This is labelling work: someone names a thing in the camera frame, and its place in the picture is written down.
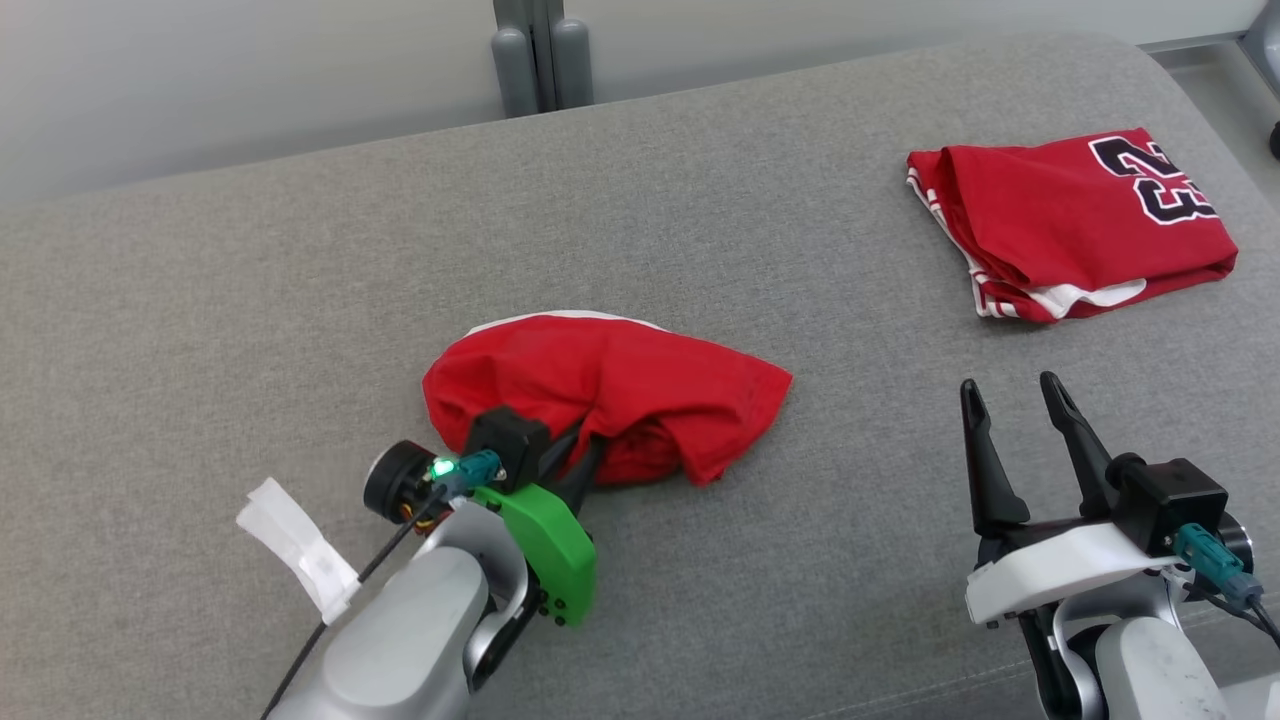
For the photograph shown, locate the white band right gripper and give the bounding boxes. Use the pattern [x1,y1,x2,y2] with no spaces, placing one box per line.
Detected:
[960,370,1181,629]

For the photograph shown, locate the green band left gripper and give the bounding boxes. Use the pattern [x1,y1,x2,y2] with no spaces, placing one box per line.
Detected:
[470,428,608,629]

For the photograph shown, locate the red shorts with white band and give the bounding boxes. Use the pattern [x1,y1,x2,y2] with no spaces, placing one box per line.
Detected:
[422,310,794,488]

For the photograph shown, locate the red jersey with striped trim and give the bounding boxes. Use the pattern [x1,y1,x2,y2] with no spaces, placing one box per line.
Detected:
[906,127,1239,324]

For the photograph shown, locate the black cylindrical right gripper motor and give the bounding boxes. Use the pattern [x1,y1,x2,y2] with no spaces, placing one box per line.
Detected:
[1215,515,1256,576]

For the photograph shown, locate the white tape cable label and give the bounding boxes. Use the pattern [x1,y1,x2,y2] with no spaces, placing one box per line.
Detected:
[236,477,361,626]

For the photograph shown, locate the grey metal double post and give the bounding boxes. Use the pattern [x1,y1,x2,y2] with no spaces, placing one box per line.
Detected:
[490,0,595,121]

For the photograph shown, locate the grey metal frame leg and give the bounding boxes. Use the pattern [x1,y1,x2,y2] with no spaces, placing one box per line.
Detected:
[1238,0,1280,161]

